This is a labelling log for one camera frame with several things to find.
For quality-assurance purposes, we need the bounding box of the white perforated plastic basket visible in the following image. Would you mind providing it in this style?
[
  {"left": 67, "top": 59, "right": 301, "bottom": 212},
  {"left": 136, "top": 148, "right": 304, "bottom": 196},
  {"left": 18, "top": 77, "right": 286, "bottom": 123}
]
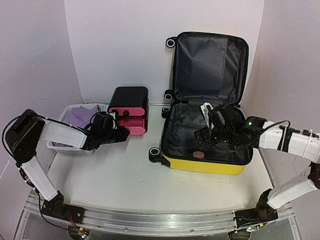
[{"left": 46, "top": 103, "right": 108, "bottom": 157}]

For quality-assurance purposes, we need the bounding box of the yellow Pikachu hard-shell suitcase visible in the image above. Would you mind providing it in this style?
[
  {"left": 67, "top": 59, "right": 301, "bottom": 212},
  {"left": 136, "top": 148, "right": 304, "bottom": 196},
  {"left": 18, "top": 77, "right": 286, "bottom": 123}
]
[{"left": 148, "top": 32, "right": 253, "bottom": 175}]

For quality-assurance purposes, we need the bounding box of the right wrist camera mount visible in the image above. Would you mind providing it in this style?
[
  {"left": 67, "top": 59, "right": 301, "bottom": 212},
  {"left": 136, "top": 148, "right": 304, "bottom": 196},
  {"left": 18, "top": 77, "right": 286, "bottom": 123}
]
[{"left": 200, "top": 102, "right": 238, "bottom": 130}]

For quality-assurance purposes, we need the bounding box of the pink powder makeup compact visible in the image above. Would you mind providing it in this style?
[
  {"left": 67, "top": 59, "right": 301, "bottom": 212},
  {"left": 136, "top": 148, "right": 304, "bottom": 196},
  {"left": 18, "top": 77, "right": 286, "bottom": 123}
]
[{"left": 192, "top": 151, "right": 205, "bottom": 159}]

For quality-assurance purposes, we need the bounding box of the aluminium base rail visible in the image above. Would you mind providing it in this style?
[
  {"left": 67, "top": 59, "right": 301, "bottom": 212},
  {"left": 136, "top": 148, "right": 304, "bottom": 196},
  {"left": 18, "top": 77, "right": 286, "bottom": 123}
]
[{"left": 15, "top": 190, "right": 300, "bottom": 239}]

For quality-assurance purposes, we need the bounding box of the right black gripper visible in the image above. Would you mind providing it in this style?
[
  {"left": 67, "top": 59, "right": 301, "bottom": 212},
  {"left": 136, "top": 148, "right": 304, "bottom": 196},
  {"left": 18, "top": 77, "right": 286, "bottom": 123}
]
[{"left": 194, "top": 127, "right": 237, "bottom": 150}]

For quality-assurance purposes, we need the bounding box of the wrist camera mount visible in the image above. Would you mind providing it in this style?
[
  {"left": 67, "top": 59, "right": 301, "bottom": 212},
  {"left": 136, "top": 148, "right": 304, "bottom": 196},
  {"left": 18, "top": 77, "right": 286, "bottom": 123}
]
[
  {"left": 88, "top": 111, "right": 117, "bottom": 139},
  {"left": 200, "top": 102, "right": 238, "bottom": 130}
]

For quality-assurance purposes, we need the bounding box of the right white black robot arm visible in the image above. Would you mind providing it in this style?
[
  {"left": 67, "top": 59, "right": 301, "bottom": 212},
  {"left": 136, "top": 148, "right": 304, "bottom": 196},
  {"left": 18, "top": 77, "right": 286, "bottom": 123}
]
[{"left": 194, "top": 115, "right": 320, "bottom": 230}]

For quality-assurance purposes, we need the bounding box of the black pink drawer organizer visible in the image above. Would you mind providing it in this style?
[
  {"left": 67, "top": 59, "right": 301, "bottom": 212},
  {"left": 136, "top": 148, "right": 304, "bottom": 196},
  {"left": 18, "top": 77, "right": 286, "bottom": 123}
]
[{"left": 107, "top": 86, "right": 149, "bottom": 136}]

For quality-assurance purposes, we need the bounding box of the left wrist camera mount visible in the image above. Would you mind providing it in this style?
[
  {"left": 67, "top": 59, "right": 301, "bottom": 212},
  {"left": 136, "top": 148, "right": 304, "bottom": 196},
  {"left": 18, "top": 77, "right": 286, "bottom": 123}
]
[{"left": 88, "top": 111, "right": 117, "bottom": 139}]

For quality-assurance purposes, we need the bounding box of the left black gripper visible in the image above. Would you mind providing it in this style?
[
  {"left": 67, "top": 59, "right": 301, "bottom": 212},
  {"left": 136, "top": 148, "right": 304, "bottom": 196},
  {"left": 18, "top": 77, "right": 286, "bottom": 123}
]
[{"left": 100, "top": 125, "right": 130, "bottom": 145}]

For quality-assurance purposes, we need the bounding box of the purple garment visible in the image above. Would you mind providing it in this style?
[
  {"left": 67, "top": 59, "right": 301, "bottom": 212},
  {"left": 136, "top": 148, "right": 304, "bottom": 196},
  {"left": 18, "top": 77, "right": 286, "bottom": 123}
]
[{"left": 53, "top": 106, "right": 102, "bottom": 148}]

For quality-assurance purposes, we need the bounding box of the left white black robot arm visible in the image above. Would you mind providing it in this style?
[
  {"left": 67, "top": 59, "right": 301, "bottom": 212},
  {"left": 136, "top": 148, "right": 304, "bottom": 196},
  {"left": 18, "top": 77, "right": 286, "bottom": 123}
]
[{"left": 1, "top": 109, "right": 130, "bottom": 224}]

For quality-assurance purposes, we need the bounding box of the small green circuit board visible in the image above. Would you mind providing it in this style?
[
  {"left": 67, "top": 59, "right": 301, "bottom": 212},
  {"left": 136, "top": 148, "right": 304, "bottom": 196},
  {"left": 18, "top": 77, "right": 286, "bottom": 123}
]
[{"left": 69, "top": 230, "right": 89, "bottom": 240}]

